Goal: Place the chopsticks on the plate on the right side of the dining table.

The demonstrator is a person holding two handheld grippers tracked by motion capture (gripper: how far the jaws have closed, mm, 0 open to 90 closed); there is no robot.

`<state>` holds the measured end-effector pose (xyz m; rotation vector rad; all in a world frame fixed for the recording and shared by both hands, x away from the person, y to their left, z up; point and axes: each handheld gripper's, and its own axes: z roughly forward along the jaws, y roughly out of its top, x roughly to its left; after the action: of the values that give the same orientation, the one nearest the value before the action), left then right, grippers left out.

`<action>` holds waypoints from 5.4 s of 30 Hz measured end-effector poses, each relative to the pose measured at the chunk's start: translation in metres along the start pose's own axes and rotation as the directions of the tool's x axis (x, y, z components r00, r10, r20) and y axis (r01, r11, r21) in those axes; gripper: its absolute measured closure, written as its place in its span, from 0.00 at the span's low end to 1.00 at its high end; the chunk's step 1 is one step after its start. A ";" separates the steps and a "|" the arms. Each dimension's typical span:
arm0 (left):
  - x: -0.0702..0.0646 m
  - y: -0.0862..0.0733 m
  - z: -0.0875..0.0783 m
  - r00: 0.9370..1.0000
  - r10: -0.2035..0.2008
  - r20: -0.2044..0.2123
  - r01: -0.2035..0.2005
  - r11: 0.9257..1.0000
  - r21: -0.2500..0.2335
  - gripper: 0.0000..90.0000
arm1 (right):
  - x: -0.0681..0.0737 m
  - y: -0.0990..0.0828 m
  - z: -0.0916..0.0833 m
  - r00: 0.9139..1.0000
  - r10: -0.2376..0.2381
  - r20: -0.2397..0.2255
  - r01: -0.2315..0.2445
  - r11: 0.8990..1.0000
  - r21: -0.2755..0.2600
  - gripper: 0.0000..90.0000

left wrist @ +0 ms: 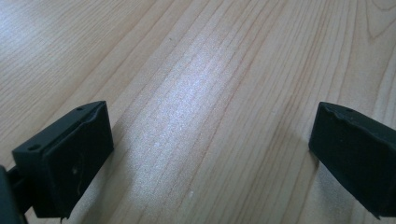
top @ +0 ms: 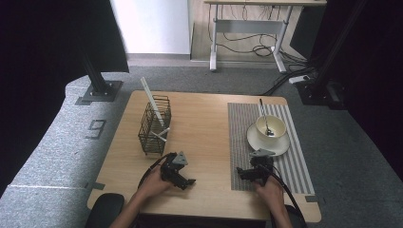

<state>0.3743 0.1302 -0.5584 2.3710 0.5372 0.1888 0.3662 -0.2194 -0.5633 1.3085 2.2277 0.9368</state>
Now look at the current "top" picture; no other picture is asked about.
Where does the metal spoon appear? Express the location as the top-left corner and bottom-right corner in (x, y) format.
(259, 98), (276, 138)

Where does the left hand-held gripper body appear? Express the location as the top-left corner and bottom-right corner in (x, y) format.
(160, 151), (189, 185)

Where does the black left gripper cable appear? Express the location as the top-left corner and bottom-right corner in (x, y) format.
(138, 153), (169, 188)

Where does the white desk frame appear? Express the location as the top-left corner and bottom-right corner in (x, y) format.
(203, 0), (328, 75)

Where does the grey striped placemat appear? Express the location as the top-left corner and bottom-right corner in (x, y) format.
(226, 102), (317, 196)

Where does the person's left hand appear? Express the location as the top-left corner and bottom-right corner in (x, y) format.
(139, 164), (174, 200)

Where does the white cup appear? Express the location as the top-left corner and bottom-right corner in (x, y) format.
(255, 114), (288, 143)

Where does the black stand with dark base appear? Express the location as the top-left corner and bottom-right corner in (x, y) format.
(296, 0), (369, 110)

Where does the person's right hand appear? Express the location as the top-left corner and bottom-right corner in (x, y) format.
(254, 176), (285, 211)

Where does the black stand with base plate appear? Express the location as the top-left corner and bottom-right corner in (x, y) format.
(78, 47), (125, 104)

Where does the white power strip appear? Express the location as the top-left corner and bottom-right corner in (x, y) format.
(287, 74), (311, 86)

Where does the black wire basket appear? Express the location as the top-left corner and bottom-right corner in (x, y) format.
(137, 94), (173, 157)

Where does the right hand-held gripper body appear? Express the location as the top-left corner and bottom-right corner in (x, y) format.
(249, 148), (277, 186)

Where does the white saucer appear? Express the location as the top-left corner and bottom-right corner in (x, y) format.
(246, 121), (291, 158)

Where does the tangle of black cables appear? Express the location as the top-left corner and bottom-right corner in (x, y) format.
(207, 4), (321, 97)

